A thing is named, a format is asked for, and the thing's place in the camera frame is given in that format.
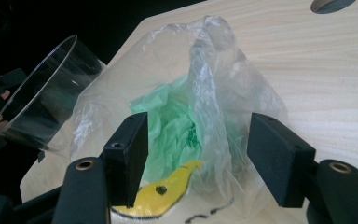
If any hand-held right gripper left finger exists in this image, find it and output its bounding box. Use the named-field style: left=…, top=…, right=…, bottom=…
left=103, top=111, right=149, bottom=209

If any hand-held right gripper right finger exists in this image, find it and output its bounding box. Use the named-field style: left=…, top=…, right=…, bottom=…
left=246, top=112, right=318, bottom=209

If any clear plastic bag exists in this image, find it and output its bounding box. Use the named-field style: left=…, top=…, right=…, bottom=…
left=69, top=15, right=291, bottom=224

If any clear plastic container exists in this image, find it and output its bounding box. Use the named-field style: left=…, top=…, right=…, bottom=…
left=0, top=34, right=107, bottom=152

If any crumpled green plastic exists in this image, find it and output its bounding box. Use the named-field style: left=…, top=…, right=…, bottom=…
left=128, top=74, right=250, bottom=185

